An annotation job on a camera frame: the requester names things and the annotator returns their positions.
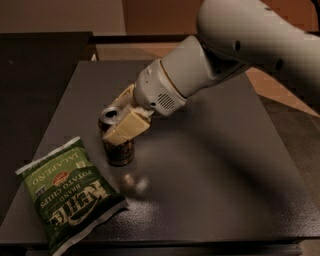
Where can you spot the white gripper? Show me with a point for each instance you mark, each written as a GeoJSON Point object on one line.
{"type": "Point", "coordinates": [154, 87]}

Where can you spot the orange soda can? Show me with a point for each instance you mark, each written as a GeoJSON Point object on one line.
{"type": "Point", "coordinates": [122, 154]}

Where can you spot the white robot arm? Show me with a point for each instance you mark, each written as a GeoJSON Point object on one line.
{"type": "Point", "coordinates": [232, 36]}

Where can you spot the green jalapeno chip bag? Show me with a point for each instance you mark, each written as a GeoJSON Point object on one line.
{"type": "Point", "coordinates": [69, 194]}

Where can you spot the dark side cabinet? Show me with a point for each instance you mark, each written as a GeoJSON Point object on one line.
{"type": "Point", "coordinates": [35, 69]}

